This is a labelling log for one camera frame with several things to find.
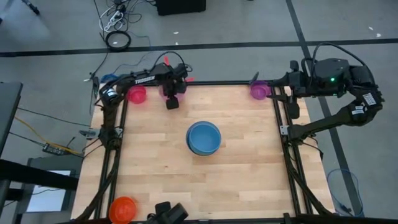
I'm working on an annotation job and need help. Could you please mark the grey cabinet with white panel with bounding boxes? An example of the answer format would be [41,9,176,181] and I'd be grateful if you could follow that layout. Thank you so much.
[17,154,84,216]

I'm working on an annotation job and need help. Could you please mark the blue cable bundle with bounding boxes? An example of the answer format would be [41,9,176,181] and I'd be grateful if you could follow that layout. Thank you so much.
[99,73,121,83]

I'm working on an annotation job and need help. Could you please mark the thin blue cable loop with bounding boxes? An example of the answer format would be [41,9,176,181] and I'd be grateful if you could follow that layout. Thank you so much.
[326,167,365,218]

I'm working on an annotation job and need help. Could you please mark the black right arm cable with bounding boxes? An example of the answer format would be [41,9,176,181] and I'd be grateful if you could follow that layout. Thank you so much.
[309,42,374,78]

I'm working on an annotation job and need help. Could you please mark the orange-red translucent bowl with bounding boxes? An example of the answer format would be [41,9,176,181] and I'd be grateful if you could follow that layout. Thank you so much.
[108,196,137,224]

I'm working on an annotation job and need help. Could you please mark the small purple translucent bowl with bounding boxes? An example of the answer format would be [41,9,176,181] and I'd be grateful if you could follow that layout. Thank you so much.
[250,80,272,101]

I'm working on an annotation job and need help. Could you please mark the black boxy object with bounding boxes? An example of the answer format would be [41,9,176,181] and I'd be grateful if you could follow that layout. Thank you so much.
[146,201,190,224]

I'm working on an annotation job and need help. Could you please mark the black beam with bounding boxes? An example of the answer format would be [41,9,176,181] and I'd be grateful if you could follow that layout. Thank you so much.
[0,159,80,192]

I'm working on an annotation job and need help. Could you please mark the black adapter with green light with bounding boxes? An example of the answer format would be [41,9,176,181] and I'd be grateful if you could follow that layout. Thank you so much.
[91,73,101,98]

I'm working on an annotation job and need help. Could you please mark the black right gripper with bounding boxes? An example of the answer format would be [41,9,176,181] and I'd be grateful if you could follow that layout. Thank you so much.
[266,60,308,119]

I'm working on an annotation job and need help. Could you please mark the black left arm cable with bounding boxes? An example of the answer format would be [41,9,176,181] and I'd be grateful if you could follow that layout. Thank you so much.
[152,50,188,74]

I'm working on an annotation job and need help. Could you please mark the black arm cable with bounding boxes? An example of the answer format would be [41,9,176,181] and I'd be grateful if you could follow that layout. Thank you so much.
[152,50,188,74]
[309,42,374,78]

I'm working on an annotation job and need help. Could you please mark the small red translucent bowl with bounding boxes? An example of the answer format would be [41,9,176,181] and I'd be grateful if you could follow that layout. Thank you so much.
[125,84,147,105]

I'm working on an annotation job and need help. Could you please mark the black desk top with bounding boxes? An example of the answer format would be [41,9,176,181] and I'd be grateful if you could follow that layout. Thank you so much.
[0,81,24,156]

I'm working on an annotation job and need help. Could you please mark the white power strip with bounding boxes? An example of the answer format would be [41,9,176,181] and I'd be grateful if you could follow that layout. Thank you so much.
[103,10,124,32]

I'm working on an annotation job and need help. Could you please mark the small black electronics box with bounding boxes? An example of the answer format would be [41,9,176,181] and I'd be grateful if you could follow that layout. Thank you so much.
[42,142,68,156]

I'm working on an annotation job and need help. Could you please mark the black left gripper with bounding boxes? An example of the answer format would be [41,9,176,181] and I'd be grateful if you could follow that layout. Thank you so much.
[161,63,190,110]

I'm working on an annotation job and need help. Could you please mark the coiled black cable ring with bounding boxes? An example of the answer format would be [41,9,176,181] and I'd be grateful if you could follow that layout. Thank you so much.
[104,30,132,52]

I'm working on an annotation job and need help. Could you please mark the yellow cable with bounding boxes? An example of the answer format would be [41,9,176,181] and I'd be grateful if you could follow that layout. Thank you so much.
[14,116,80,155]

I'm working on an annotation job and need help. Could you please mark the black clamp handle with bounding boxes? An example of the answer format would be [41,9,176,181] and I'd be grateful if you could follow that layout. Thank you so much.
[248,71,261,85]

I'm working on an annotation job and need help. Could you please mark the black aluminium table frame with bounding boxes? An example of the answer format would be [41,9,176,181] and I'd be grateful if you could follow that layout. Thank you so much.
[74,79,336,224]

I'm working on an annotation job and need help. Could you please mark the large light blue translucent bowl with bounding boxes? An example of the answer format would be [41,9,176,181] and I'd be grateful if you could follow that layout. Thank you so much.
[185,120,223,157]

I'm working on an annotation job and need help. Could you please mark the long black floor cable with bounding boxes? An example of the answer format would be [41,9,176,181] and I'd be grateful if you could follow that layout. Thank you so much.
[83,0,110,82]

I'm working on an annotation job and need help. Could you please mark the black box on floor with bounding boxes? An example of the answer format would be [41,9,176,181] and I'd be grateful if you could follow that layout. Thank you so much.
[155,0,208,17]

